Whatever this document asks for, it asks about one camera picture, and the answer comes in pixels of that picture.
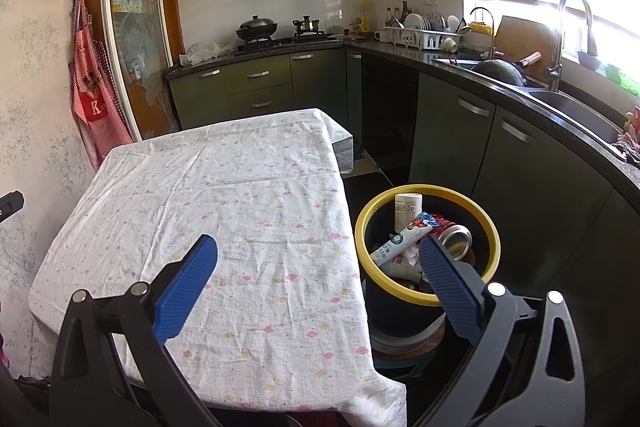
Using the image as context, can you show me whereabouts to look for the black wok with wooden handle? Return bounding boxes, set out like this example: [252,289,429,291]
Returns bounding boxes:
[470,52,543,88]

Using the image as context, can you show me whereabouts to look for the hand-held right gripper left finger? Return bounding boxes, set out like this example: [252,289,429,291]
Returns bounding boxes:
[49,234,221,427]

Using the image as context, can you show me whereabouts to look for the white plastic bottle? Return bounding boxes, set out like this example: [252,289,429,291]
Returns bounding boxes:
[394,193,424,234]

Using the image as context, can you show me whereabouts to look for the red-blue snack wrapper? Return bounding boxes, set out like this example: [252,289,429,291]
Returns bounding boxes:
[370,212,453,268]

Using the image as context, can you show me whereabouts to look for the green base cabinets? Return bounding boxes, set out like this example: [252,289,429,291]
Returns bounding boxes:
[167,47,640,427]

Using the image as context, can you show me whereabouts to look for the white floral tablecloth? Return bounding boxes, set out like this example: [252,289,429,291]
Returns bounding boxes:
[29,108,408,427]

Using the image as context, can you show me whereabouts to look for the steel sink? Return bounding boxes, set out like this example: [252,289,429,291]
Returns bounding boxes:
[432,57,624,146]

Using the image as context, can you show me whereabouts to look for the round brown stand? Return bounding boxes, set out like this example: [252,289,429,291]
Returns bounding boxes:
[371,334,447,380]

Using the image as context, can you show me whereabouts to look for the white plastic bag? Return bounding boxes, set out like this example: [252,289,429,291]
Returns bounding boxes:
[180,42,234,66]

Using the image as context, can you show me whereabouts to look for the red soda can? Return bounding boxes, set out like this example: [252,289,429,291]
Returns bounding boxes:
[429,214,474,259]

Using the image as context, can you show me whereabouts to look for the red checked apron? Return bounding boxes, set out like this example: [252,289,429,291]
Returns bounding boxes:
[69,0,135,172]

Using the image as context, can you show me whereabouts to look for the wooden cutting board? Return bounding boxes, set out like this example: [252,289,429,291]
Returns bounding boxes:
[492,15,561,78]

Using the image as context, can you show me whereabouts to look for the white dish rack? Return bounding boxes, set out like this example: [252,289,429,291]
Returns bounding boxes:
[385,13,464,50]

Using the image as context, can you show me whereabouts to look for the small steel pot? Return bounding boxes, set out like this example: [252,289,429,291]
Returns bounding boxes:
[292,15,321,34]

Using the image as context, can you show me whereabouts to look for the steel kitchen faucet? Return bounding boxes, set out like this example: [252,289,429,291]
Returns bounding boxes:
[547,0,599,93]

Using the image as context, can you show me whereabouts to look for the black gas stove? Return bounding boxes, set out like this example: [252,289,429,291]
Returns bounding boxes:
[235,33,339,53]

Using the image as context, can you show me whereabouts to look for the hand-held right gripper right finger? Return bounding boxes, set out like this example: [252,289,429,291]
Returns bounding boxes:
[415,236,587,427]

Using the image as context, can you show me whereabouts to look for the yellow kettle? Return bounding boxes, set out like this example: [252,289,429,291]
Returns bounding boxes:
[469,7,496,36]

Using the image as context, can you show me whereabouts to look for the yellow rimmed trash bin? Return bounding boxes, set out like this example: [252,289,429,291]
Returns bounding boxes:
[354,183,502,343]

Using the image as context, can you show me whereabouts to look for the frosted glass sliding door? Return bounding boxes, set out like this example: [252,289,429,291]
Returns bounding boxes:
[100,0,182,142]

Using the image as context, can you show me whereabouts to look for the red and dark rag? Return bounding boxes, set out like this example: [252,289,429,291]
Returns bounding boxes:
[612,106,640,164]

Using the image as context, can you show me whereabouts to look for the green plastic container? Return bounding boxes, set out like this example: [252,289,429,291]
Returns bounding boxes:
[605,64,640,94]

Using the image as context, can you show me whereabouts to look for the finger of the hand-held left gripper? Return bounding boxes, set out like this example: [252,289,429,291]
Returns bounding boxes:
[0,191,25,222]

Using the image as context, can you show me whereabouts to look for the black wok with lid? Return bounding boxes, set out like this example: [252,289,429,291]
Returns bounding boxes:
[236,15,279,42]

